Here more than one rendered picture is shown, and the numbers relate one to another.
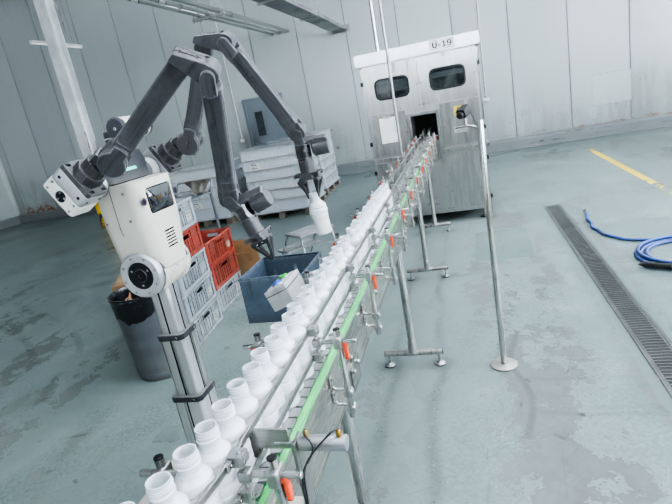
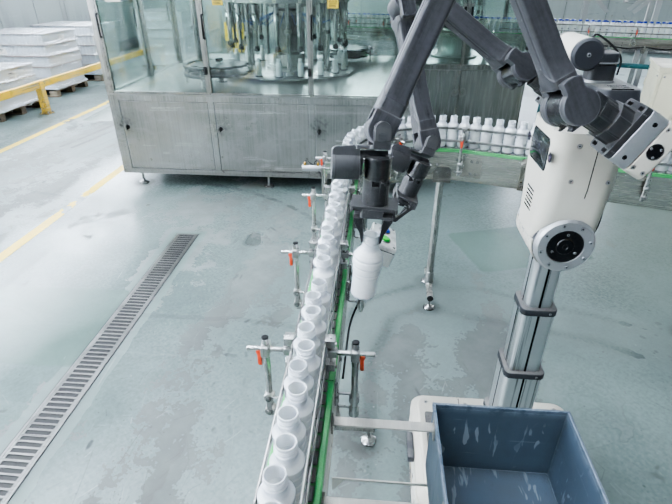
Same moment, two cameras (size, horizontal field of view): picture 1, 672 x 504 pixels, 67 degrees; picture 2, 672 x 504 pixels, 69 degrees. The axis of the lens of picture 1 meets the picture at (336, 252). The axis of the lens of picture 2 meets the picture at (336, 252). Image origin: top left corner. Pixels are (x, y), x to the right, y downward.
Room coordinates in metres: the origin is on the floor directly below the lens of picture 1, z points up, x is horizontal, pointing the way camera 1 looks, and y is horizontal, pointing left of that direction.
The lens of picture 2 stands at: (2.86, -0.23, 1.82)
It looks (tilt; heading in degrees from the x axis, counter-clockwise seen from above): 29 degrees down; 168
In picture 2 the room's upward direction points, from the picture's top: straight up
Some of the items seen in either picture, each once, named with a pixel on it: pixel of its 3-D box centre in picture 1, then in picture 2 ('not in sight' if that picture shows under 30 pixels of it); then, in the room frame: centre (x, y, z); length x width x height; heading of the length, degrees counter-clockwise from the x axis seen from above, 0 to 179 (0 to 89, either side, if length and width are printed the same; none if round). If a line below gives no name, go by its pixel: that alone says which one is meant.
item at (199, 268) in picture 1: (172, 273); not in sight; (3.99, 1.34, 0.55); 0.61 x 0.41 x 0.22; 171
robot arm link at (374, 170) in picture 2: (304, 150); (375, 166); (1.93, 0.04, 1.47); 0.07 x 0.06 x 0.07; 82
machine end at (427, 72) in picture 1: (429, 131); not in sight; (6.82, -1.51, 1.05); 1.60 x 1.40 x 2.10; 164
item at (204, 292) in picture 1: (179, 299); not in sight; (4.00, 1.34, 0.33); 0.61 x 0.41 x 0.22; 170
